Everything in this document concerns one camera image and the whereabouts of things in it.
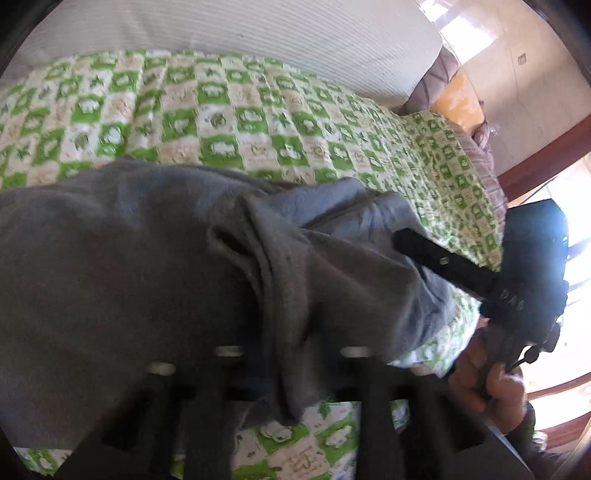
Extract white striped pillow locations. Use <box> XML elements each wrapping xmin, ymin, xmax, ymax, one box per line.
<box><xmin>14</xmin><ymin>0</ymin><xmax>448</xmax><ymax>112</ymax></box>

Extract green checked printed blanket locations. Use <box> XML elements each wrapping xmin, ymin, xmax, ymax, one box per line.
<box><xmin>0</xmin><ymin>50</ymin><xmax>509</xmax><ymax>480</ymax></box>

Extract grey pants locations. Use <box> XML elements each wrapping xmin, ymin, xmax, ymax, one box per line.
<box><xmin>0</xmin><ymin>157</ymin><xmax>462</xmax><ymax>450</ymax></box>

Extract person's right hand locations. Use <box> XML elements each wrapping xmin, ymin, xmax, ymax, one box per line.
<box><xmin>447</xmin><ymin>318</ymin><xmax>528</xmax><ymax>433</ymax></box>

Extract purple checked pillow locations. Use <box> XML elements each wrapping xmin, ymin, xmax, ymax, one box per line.
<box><xmin>399</xmin><ymin>45</ymin><xmax>463</xmax><ymax>115</ymax></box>

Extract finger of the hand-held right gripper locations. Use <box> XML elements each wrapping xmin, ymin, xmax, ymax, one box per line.
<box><xmin>392</xmin><ymin>228</ymin><xmax>500</xmax><ymax>306</ymax></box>

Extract plaid quilt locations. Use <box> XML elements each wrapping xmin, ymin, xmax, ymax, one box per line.
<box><xmin>450</xmin><ymin>119</ymin><xmax>509</xmax><ymax>210</ymax></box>

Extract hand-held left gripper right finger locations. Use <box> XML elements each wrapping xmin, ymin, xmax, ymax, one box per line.
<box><xmin>339</xmin><ymin>344</ymin><xmax>539</xmax><ymax>480</ymax></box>

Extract yellow wooden headboard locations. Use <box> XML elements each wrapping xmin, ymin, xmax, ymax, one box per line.
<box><xmin>431</xmin><ymin>73</ymin><xmax>489</xmax><ymax>127</ymax></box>

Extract brown wooden door frame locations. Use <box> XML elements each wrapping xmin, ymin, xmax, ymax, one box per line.
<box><xmin>496</xmin><ymin>154</ymin><xmax>591</xmax><ymax>204</ymax></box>

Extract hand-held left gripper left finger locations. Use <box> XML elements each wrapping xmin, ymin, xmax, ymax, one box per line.
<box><xmin>55</xmin><ymin>344</ymin><xmax>246</xmax><ymax>480</ymax></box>

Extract person's right forearm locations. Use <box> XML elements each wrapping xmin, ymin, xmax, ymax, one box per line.
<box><xmin>496</xmin><ymin>401</ymin><xmax>575</xmax><ymax>480</ymax></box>

